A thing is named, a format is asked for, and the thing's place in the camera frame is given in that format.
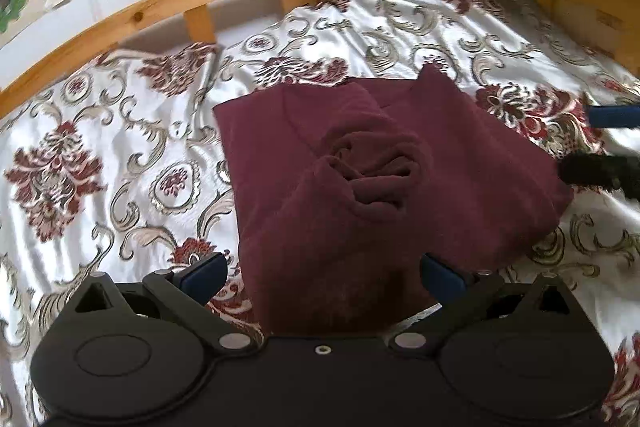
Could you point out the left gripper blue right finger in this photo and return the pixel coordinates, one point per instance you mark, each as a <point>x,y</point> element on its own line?
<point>461,296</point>

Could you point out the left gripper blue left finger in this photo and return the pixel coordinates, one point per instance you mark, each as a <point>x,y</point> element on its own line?
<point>184,296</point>

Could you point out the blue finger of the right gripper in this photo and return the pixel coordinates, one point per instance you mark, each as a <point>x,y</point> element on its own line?
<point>614,116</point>
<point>611,173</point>

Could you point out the maroon long-sleeve shirt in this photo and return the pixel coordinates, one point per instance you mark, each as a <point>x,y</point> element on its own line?
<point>340,191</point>

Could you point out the floral white bedspread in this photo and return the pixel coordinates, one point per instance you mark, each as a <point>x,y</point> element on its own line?
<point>118,167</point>

